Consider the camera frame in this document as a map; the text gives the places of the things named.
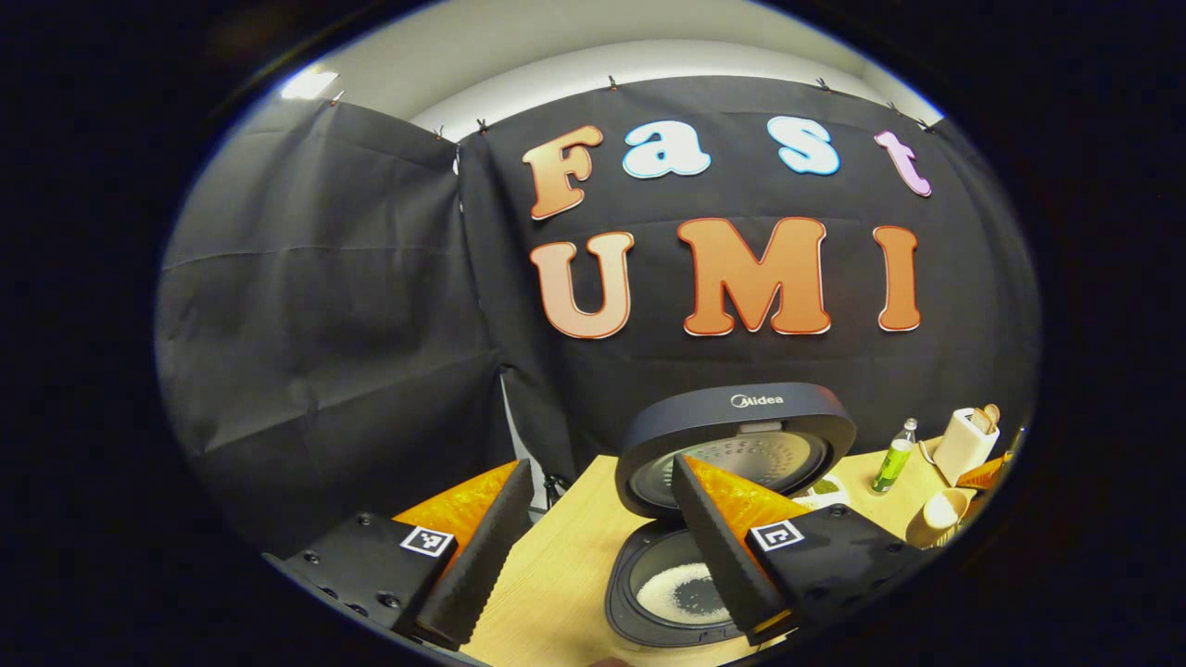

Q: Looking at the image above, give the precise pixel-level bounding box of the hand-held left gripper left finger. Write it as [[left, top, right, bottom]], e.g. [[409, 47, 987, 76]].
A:
[[262, 458, 537, 651]]

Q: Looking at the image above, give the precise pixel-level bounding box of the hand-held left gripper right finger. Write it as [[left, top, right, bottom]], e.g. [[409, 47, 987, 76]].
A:
[[671, 454, 930, 649]]

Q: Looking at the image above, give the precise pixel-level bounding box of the white rice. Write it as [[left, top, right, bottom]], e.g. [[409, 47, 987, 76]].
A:
[[637, 561, 735, 626]]

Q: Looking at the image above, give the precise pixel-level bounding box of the brown wooden spoon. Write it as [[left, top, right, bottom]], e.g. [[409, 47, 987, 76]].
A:
[[905, 488, 976, 550]]

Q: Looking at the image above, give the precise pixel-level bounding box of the black silver rice cooker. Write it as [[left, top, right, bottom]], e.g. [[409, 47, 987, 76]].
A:
[[604, 382, 858, 648]]

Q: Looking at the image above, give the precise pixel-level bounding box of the white toaster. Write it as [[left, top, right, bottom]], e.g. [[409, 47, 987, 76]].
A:
[[931, 408, 1001, 486]]

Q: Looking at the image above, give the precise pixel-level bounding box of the green drink bottle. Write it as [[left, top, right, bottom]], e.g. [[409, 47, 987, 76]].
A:
[[871, 418, 919, 494]]

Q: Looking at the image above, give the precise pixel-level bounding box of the white divided dish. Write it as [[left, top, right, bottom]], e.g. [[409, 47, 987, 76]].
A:
[[792, 472, 849, 510]]

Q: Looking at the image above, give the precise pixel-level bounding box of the black backdrop cloth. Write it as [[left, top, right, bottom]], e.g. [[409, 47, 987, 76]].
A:
[[156, 76, 1041, 557]]

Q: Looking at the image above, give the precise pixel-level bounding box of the ceiling light panel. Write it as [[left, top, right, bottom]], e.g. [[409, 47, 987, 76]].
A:
[[281, 69, 339, 101]]

